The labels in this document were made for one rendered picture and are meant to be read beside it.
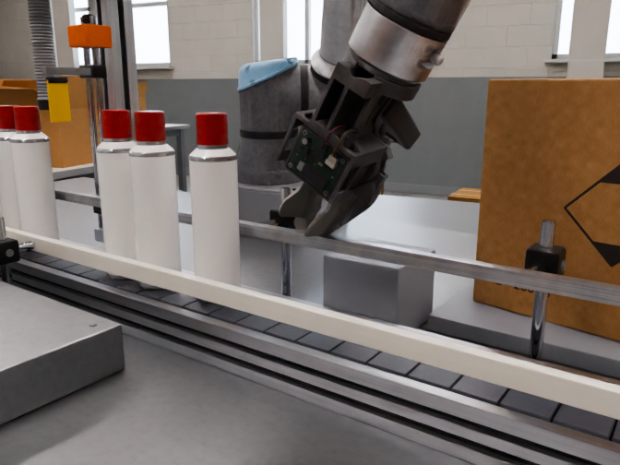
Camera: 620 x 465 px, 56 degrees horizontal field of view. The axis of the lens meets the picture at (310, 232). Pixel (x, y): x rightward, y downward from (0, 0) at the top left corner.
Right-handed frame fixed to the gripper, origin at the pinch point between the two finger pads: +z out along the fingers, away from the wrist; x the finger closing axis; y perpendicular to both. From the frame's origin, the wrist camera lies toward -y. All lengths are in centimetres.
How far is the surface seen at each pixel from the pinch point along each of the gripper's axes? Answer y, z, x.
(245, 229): 2.0, 3.9, -6.3
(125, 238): 7.1, 13.2, -18.3
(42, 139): 3.4, 14.7, -41.1
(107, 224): 8.0, 12.7, -20.7
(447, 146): -520, 165, -127
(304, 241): 2.1, -0.2, 0.8
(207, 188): 6.7, -0.5, -9.9
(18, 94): -82, 95, -174
